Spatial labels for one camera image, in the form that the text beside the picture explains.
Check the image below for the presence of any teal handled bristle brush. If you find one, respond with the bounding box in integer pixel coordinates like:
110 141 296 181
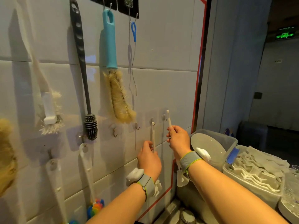
102 9 137 124

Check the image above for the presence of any grey wristband with white tracker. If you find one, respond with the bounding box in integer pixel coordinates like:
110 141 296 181
126 168 156 202
179 147 212 180

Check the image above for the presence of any person's right hand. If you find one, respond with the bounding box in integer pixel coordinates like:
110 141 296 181
166 125 192 161

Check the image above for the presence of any black silicone bottle brush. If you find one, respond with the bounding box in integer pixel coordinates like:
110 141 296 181
69 0 98 141

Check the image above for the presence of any clear storage box blue latch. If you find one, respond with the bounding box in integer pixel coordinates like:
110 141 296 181
222 145 291 210

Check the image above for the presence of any small white brush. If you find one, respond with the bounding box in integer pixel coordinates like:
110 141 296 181
152 122 163 198
166 110 189 187

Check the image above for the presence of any person's right forearm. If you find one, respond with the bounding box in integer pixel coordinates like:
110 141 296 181
187 160 289 224

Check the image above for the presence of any tan fluffy brush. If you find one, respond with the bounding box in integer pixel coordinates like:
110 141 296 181
0 118 18 197

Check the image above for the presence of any clear plastic box lid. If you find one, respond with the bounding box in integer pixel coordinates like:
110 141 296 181
190 129 239 173

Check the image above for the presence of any dark stool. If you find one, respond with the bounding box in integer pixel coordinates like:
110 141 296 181
238 121 268 151

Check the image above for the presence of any pile of white small brushes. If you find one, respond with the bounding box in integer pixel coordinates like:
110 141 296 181
230 146 290 193

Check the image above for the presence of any white bristle bottle brush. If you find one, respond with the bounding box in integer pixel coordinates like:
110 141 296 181
14 0 65 135

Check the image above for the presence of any blue looped wire straw brush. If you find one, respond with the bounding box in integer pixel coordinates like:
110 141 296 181
128 21 138 97

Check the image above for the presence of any person's left hand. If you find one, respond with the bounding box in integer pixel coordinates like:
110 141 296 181
137 141 162 182

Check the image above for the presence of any white brush with colourful sponge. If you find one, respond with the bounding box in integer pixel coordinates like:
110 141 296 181
79 143 105 220

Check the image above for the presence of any white dish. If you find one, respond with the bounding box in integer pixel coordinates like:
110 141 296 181
278 198 299 224

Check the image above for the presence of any metal sink drain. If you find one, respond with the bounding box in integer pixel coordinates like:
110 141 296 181
179 208 197 224

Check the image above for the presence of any black hook plate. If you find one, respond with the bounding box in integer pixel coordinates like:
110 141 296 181
117 0 140 19
88 0 118 11

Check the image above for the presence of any white round plate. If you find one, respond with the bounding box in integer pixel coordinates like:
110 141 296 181
190 133 227 167

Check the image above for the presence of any green exit sign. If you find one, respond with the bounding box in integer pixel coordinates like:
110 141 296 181
275 26 296 40

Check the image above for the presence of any white long handled brush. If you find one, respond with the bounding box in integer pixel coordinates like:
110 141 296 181
45 158 69 224

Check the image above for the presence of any person's left forearm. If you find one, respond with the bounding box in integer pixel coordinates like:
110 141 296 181
86 182 148 224

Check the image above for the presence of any clear glass cup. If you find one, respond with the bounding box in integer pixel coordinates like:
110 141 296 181
281 165 299 211

